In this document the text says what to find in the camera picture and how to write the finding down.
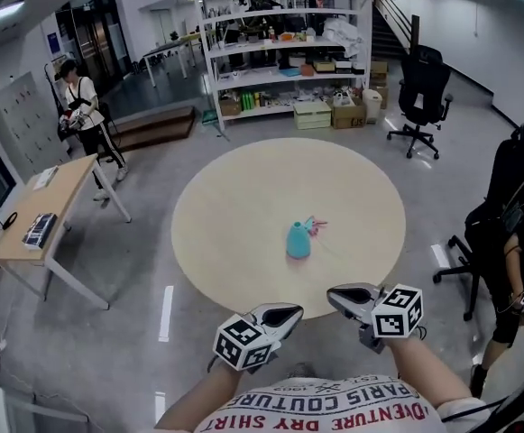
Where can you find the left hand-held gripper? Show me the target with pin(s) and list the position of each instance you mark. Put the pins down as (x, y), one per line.
(243, 343)

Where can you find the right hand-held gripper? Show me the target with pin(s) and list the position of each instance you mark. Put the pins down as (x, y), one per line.
(397, 311)

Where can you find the teal spray bottle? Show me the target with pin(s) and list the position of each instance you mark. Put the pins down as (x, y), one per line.
(298, 242)

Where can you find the person's left forearm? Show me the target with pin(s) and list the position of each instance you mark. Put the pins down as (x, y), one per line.
(198, 399)

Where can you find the person's right forearm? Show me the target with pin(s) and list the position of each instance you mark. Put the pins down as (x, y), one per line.
(424, 372)

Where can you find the person's white printed shirt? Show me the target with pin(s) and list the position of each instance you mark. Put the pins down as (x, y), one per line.
(333, 408)

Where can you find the round beige table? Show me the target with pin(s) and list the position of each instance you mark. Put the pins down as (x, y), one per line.
(243, 187)

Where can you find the printed cardboard box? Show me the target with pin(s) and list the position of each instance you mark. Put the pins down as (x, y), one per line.
(349, 116)

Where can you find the pale green drawer box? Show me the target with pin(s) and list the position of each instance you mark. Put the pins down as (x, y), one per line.
(312, 115)

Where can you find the white waste bin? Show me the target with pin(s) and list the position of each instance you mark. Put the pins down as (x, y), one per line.
(372, 106)

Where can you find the white plastic bag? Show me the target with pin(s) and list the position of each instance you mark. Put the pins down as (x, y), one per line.
(343, 98)

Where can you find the green plastic item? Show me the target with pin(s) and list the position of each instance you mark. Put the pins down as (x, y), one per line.
(210, 116)

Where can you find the black office chair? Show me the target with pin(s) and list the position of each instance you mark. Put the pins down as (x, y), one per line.
(514, 151)
(424, 88)

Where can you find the small brown cardboard box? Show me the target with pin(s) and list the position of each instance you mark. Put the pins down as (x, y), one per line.
(230, 107)

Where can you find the green ribbed plastic container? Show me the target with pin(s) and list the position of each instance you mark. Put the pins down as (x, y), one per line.
(248, 101)

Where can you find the brown wooden platform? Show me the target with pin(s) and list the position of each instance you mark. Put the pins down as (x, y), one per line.
(162, 126)

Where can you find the white shelving unit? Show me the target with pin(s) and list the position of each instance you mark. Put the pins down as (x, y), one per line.
(261, 81)

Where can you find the wooden desk with white legs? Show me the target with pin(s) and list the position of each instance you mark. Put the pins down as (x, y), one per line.
(70, 183)

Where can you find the dark blue book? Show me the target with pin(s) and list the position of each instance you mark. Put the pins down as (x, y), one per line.
(39, 230)

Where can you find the black staircase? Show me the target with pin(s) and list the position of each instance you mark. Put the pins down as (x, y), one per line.
(388, 39)

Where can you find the white crumpled cloth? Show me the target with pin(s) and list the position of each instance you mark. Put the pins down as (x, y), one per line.
(342, 36)

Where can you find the white booklet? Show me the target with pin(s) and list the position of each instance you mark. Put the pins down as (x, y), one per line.
(45, 177)

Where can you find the white power strip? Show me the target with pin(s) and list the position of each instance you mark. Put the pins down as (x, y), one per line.
(2, 344)

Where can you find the long white table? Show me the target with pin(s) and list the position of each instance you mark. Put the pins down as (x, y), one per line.
(171, 44)

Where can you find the grey locker cabinet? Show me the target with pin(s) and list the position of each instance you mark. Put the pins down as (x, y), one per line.
(22, 124)

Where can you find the blue wall poster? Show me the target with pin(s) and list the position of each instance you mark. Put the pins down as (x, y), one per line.
(53, 43)

